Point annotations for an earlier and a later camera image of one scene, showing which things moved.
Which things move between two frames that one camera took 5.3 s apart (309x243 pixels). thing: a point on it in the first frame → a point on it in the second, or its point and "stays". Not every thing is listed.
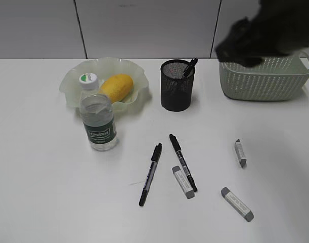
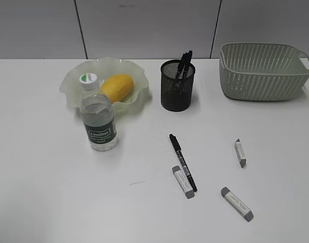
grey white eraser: [183, 181] stays
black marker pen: [189, 72] → [187, 64]
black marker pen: [155, 157] → [181, 66]
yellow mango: [118, 87] stays
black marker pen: [178, 151] stays
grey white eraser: [234, 201] stays
